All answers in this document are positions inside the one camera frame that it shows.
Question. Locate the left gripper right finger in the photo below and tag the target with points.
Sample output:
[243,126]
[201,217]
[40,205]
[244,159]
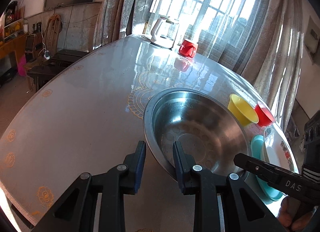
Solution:
[222,203]

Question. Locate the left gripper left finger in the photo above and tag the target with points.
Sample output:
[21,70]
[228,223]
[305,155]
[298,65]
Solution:
[99,195]

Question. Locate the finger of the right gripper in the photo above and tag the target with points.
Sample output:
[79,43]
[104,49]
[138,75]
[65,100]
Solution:
[267,172]

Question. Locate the large white dragon plate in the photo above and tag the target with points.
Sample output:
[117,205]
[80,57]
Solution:
[275,151]

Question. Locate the red plastic bowl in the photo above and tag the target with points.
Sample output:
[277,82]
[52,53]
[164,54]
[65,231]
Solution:
[265,116]

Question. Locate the yellow plastic bowl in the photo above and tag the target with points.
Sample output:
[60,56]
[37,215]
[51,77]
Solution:
[242,110]

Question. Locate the stainless steel basin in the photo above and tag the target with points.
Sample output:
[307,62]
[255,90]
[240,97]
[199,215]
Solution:
[206,129]

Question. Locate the person's right hand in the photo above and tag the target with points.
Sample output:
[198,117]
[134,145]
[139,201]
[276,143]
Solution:
[296,215]

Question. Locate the right patterned curtain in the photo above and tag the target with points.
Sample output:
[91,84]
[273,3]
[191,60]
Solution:
[270,55]

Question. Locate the patterned curtain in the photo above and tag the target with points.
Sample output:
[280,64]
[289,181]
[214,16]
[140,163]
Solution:
[270,55]
[120,18]

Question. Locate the white power strip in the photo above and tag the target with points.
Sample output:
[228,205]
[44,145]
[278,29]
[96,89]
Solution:
[46,55]

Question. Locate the red mug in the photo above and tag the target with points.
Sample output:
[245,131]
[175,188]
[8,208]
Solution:
[188,48]

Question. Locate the barred window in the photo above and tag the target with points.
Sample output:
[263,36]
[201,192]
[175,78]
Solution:
[216,25]

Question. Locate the wooden chair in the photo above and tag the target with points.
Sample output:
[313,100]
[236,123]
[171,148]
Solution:
[51,34]

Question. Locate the orange wooden cabinet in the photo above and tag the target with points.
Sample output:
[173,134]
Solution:
[13,40]

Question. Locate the white glass electric kettle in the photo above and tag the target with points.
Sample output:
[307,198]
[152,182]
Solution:
[164,32]

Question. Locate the left patterned curtain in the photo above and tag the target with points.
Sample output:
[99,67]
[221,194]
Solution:
[120,18]

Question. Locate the wall electrical box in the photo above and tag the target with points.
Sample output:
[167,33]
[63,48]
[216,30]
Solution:
[311,40]

